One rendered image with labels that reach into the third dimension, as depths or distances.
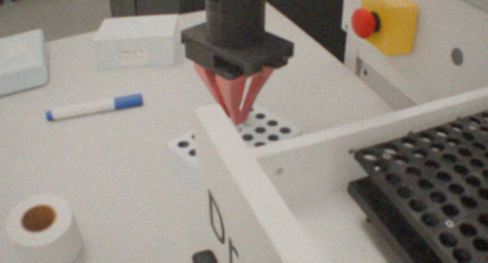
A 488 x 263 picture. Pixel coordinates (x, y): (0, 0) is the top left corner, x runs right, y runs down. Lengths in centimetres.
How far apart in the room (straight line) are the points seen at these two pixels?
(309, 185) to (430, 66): 30
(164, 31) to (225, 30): 30
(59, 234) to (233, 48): 23
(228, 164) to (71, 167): 32
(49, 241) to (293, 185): 22
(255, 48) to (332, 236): 19
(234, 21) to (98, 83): 34
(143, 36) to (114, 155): 23
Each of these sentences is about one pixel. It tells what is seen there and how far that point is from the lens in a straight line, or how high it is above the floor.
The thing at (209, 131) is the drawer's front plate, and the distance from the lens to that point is 30.
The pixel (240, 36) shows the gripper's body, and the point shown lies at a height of 92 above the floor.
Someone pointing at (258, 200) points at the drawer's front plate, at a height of 93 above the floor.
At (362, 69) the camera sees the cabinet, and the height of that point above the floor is 75.
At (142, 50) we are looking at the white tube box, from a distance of 73.
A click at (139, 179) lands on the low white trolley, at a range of 53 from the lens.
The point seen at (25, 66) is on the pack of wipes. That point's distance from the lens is 73.
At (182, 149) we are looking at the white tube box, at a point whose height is 80.
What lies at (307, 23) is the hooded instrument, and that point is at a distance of 119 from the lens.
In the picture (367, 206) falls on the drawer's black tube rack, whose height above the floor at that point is 87.
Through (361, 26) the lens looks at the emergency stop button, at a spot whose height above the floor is 88.
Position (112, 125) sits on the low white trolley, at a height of 76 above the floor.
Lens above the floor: 110
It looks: 35 degrees down
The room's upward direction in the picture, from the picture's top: straight up
